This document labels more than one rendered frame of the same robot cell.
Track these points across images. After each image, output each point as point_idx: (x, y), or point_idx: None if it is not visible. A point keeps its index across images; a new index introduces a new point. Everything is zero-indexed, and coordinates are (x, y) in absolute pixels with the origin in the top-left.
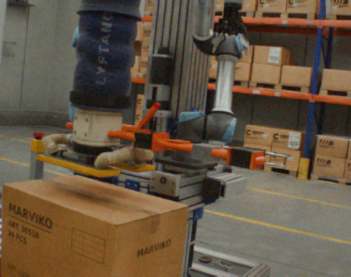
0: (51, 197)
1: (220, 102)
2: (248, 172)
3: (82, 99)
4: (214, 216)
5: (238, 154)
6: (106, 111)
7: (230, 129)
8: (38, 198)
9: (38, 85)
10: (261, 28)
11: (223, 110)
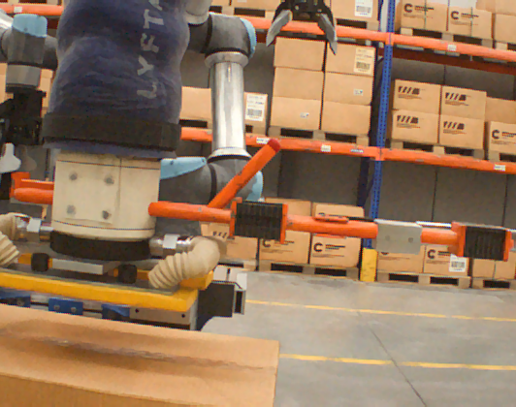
0: (37, 369)
1: (231, 138)
2: None
3: (105, 131)
4: None
5: (476, 234)
6: (145, 159)
7: (257, 188)
8: (11, 378)
9: None
10: None
11: (241, 154)
